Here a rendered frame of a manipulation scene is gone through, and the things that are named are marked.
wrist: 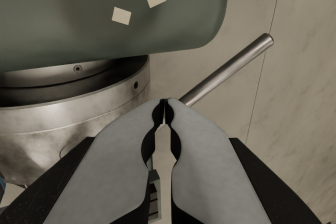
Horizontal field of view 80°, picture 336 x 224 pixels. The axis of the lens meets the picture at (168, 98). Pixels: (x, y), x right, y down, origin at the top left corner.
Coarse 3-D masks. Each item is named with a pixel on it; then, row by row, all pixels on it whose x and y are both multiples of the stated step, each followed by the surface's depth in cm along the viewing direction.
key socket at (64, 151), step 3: (69, 144) 26; (72, 144) 26; (75, 144) 26; (63, 147) 26; (66, 147) 26; (69, 147) 26; (60, 150) 26; (63, 150) 26; (66, 150) 26; (60, 153) 26; (63, 153) 26; (66, 153) 26; (60, 156) 26
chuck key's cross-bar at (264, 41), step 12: (264, 36) 16; (252, 48) 16; (264, 48) 16; (228, 60) 17; (240, 60) 17; (216, 72) 17; (228, 72) 17; (204, 84) 17; (216, 84) 17; (192, 96) 18
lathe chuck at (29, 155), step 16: (144, 96) 34; (112, 112) 27; (64, 128) 24; (80, 128) 25; (96, 128) 27; (0, 144) 24; (16, 144) 24; (32, 144) 24; (48, 144) 25; (64, 144) 25; (0, 160) 25; (16, 160) 25; (32, 160) 25; (48, 160) 26; (16, 176) 27; (32, 176) 27
